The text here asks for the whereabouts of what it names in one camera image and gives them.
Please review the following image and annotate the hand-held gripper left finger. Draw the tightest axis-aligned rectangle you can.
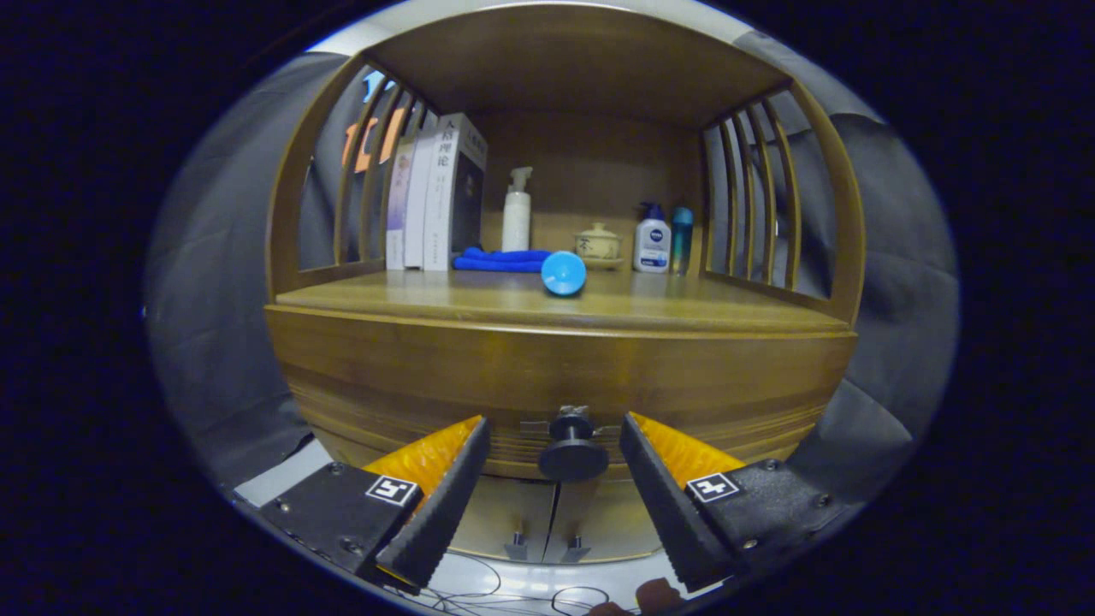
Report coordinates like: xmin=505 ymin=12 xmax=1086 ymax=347
xmin=246 ymin=416 xmax=493 ymax=595

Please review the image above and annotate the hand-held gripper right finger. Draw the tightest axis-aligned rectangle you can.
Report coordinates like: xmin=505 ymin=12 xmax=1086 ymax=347
xmin=618 ymin=412 xmax=858 ymax=593

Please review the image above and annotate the black drawer knob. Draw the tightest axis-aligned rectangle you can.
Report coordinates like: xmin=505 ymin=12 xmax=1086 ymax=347
xmin=537 ymin=407 xmax=610 ymax=483

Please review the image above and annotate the wooden drawer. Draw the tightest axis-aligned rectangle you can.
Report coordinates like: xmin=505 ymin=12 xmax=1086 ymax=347
xmin=265 ymin=306 xmax=859 ymax=482

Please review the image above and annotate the blue and white tube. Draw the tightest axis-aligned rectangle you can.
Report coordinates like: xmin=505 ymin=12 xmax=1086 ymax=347
xmin=541 ymin=251 xmax=588 ymax=297

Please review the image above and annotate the wooden cabinet door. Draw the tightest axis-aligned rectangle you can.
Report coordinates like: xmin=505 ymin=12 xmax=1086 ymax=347
xmin=547 ymin=479 xmax=665 ymax=564
xmin=449 ymin=475 xmax=557 ymax=564

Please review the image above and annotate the wooden countertop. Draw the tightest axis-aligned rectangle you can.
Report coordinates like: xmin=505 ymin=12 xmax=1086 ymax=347
xmin=274 ymin=267 xmax=849 ymax=336

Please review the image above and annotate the wooden cabinet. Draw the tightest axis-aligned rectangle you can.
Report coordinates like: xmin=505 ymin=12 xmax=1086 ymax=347
xmin=263 ymin=4 xmax=867 ymax=566

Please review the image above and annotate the blue folded cloth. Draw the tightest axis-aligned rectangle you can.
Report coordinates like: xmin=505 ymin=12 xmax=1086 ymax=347
xmin=453 ymin=247 xmax=555 ymax=273

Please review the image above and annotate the white lotion bottle blue cap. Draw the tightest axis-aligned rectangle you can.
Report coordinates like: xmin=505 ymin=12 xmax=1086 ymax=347
xmin=633 ymin=202 xmax=672 ymax=274

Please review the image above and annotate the teal slim bottle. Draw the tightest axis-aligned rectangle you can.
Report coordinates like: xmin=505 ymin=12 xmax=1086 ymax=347
xmin=672 ymin=206 xmax=695 ymax=275

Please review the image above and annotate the ceramic lidded teacup with saucer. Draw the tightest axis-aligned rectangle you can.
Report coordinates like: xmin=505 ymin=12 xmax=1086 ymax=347
xmin=574 ymin=222 xmax=624 ymax=270

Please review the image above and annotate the white pump bottle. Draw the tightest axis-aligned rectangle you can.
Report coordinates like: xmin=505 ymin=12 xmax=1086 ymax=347
xmin=501 ymin=167 xmax=533 ymax=252

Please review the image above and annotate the pale purple book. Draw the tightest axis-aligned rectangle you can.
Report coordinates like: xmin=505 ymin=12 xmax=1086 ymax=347
xmin=386 ymin=137 xmax=417 ymax=270

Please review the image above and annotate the white book with portrait cover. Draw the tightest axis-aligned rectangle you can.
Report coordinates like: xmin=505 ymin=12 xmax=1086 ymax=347
xmin=423 ymin=113 xmax=488 ymax=272

